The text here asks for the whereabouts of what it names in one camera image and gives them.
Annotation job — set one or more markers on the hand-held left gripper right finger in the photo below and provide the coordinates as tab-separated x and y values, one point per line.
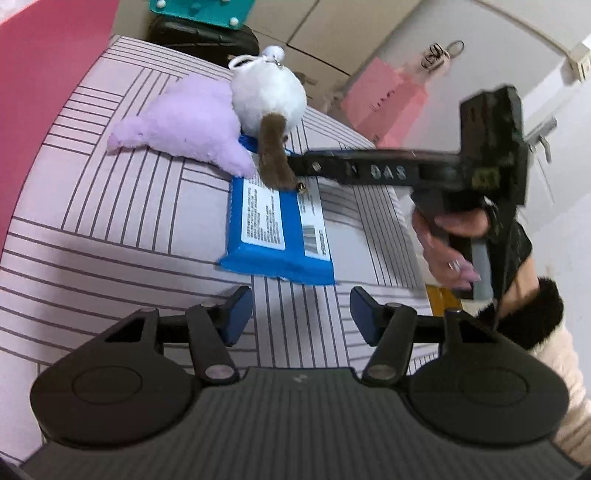
364	316

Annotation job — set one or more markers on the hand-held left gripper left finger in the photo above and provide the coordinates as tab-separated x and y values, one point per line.
236	316

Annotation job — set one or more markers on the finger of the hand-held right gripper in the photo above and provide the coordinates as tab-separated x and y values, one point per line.
369	167

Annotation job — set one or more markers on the white plush ball brown tail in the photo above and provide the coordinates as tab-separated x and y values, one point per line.
268	92

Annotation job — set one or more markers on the pink cardboard box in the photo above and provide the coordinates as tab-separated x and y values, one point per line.
46	69

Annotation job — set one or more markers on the person's right forearm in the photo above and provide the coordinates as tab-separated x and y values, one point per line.
545	314

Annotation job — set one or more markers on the person's right hand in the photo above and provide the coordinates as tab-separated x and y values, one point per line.
436	251

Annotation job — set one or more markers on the pink shopping bag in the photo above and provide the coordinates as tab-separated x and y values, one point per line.
383	101

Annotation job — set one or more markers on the white door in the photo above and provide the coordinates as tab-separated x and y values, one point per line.
558	175

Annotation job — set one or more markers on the blue wipes packet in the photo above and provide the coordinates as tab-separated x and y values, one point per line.
286	249

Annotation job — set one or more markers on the striped pink tablecloth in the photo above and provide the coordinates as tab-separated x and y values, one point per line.
115	240

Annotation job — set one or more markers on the beige wardrobe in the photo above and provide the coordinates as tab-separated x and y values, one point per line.
314	27

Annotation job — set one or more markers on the purple plush toy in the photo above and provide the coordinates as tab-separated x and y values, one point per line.
184	124

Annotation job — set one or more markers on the black suitcase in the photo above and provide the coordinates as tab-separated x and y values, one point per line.
203	41

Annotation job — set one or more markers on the teal board with pegs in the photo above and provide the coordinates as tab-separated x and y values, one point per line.
203	11

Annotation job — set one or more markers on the white light switch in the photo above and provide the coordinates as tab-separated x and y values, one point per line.
581	60

